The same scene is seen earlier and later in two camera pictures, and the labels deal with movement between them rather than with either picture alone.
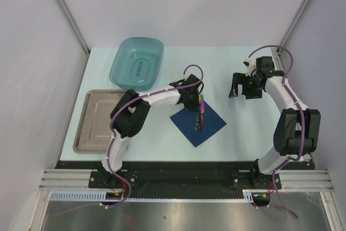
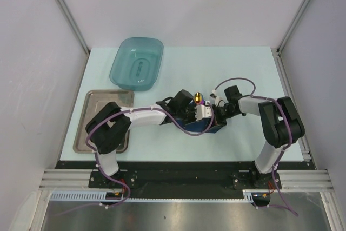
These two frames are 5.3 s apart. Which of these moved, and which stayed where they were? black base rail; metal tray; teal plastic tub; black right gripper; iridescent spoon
Moved: black right gripper; iridescent spoon
Stayed: teal plastic tub; metal tray; black base rail
